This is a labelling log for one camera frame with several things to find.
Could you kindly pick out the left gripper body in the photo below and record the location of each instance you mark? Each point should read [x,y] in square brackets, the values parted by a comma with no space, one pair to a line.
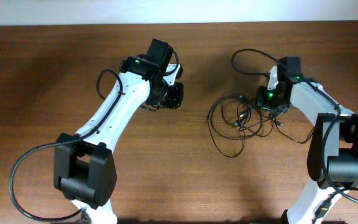
[171,96]

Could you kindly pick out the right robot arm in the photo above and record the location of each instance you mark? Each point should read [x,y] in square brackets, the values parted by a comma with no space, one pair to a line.
[332,160]

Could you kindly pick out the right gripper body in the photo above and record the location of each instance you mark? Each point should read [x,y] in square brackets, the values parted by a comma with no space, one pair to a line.
[267,99]

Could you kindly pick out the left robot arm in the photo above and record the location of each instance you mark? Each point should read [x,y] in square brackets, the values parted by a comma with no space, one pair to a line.
[84,169]

